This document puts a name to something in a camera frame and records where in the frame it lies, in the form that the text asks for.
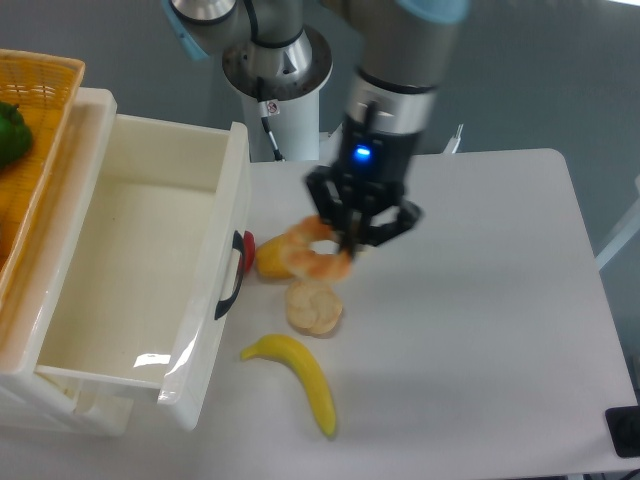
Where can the yellow bell pepper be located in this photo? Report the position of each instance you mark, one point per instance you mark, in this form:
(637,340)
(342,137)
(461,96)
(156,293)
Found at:
(268,260)

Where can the white drawer cabinet frame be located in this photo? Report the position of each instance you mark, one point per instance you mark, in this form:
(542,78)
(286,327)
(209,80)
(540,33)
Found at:
(29,399)

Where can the round beige bread roll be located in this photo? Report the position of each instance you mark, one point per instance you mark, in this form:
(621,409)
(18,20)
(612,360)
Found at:
(313,308)

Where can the yellow banana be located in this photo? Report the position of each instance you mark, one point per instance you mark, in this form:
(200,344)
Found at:
(293,354)

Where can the orange woven plastic basket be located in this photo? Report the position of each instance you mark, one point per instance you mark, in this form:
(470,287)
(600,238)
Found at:
(44,88)

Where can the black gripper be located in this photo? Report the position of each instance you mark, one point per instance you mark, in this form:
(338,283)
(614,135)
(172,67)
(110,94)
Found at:
(361,195)

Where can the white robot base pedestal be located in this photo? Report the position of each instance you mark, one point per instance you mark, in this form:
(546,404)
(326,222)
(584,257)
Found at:
(279,91)

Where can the black device at table edge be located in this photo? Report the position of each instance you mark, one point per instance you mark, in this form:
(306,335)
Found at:
(623,425)

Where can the green bell pepper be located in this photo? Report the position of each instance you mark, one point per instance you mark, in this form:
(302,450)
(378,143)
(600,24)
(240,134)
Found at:
(16,135)

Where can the black drawer handle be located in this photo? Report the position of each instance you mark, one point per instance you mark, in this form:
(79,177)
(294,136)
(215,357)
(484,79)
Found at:
(236,273)

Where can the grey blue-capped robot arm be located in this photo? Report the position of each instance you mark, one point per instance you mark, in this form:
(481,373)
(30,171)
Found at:
(390,58)

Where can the open white plastic drawer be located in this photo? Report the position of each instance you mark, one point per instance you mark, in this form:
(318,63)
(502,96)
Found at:
(135,317)

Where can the white table mounting bracket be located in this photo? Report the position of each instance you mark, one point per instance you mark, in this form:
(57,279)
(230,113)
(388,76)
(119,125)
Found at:
(454,142)

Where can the red toy vegetable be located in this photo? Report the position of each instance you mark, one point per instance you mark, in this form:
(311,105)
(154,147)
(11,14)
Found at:
(249,250)

